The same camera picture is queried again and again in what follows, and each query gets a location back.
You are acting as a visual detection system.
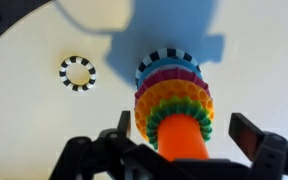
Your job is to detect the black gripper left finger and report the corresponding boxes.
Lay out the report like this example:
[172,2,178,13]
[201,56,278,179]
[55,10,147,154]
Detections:
[48,110,142,180]

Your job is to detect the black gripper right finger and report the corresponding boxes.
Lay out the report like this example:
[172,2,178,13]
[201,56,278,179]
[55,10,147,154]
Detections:
[228,112,288,180]

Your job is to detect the green toy ring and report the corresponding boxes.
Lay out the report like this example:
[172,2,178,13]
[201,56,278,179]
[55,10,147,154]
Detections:
[145,95,214,150]

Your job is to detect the black white striped toy base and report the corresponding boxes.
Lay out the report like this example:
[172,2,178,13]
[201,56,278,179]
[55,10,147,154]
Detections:
[135,48,202,88]

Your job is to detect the small black white striped ring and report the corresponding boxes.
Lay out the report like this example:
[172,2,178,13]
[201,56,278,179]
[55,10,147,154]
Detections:
[58,55,97,93]

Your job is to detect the orange toy stacking post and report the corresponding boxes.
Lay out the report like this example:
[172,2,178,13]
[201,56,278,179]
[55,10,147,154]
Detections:
[157,113,211,163]

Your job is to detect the magenta toy ring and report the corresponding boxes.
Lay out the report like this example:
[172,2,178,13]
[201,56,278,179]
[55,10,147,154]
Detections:
[134,66,212,101]

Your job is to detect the orange honeycomb toy ring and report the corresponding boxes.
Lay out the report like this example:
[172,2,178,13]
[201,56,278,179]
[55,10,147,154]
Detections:
[133,79,216,143]

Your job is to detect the blue toy ring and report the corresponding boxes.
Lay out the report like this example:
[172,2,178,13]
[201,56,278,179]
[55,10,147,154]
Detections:
[135,57,203,89]

